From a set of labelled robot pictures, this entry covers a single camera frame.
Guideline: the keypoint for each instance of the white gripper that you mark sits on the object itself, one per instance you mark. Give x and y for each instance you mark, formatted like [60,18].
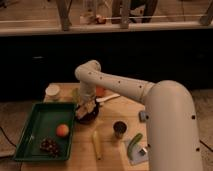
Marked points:
[85,109]

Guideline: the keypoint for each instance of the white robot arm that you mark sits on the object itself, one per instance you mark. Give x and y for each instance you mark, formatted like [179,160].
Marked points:
[171,124]

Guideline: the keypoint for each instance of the dark purple bowl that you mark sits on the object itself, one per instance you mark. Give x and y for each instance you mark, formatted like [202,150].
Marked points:
[89,117]

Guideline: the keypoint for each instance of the white plastic spoon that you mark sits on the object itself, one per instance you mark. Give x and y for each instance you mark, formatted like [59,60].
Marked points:
[106,98]

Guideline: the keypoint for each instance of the orange object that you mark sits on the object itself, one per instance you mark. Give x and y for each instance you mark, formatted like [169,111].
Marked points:
[100,91]

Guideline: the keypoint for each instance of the orange peach fruit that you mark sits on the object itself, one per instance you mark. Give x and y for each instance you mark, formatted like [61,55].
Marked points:
[62,130]

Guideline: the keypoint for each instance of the white cup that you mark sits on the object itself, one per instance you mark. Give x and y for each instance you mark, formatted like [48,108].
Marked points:
[52,92]

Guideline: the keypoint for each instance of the dark metal cup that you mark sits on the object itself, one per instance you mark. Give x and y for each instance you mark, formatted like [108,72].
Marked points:
[119,128]

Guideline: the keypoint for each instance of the green plastic tray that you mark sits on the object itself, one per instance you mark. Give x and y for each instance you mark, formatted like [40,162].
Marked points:
[41,124]

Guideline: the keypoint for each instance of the dark grape bunch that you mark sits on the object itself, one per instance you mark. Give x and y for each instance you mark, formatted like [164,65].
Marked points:
[50,146]

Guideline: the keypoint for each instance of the green cucumber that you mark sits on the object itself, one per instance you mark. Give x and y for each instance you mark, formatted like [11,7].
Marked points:
[132,143]

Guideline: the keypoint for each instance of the white cutting board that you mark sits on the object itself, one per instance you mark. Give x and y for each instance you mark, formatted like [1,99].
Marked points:
[137,158]

